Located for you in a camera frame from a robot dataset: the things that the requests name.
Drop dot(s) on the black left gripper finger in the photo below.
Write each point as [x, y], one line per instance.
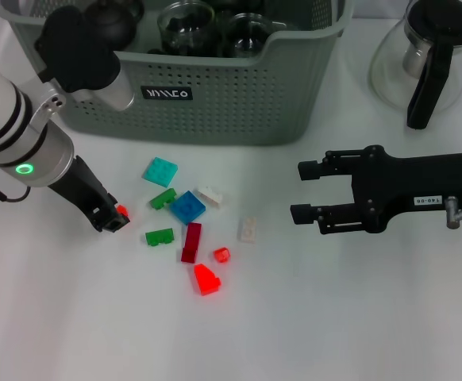
[111, 202]
[110, 224]

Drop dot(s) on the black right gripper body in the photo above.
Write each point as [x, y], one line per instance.
[413, 180]

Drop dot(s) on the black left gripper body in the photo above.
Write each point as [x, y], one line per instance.
[80, 182]

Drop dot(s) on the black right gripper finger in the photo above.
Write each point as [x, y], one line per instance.
[332, 164]
[334, 218]

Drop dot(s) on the small red building brick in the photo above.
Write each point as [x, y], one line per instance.
[222, 255]
[123, 210]

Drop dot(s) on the glass jar with bricks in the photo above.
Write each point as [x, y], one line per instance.
[185, 28]

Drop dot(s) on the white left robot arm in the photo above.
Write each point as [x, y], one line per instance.
[1, 103]

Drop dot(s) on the grey perforated storage bin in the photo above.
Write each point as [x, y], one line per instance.
[235, 111]

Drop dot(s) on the green building brick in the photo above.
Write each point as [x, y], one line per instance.
[159, 237]
[161, 199]

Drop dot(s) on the cyan square building brick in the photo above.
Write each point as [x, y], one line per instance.
[160, 171]

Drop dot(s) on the blue square building brick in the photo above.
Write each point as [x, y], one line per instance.
[187, 207]

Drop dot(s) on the dark red long brick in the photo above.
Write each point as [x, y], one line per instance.
[191, 242]

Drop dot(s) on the white building brick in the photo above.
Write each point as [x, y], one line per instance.
[247, 229]
[211, 195]

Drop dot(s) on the orange-red sloped brick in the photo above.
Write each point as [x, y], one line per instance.
[207, 281]

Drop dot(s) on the dark clay teapot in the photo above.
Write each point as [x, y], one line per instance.
[112, 24]

